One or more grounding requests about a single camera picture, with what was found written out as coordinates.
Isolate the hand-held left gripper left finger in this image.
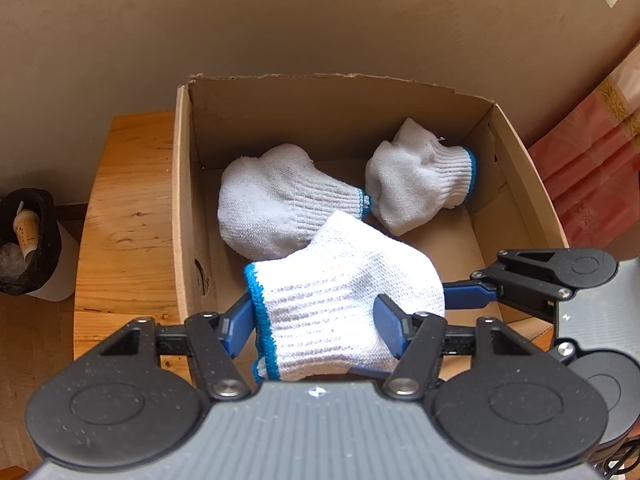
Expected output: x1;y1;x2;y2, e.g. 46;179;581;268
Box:
99;292;257;402

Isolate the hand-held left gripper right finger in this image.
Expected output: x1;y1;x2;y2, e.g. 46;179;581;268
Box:
373;294;542;402

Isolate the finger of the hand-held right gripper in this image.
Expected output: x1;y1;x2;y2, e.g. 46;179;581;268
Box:
442;247;568;322
546;337;579;367

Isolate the white knit glove blue cuff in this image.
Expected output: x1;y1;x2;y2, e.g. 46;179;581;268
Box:
217;143;374;261
364;117;479;236
243;210;447;383

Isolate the brown cardboard box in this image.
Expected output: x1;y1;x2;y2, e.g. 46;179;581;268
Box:
171;72;571;343

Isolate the pink patterned curtain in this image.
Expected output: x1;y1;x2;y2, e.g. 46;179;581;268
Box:
526;52;640;252

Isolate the white bin with black bag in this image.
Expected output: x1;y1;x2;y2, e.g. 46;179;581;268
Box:
0;187;63;297

